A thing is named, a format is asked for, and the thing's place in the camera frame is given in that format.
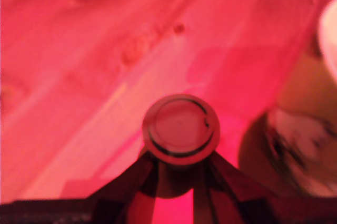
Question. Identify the dark coffee capsule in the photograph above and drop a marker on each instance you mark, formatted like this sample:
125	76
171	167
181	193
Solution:
181	131

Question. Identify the white mug with leaf print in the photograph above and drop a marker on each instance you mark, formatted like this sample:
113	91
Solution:
289	142

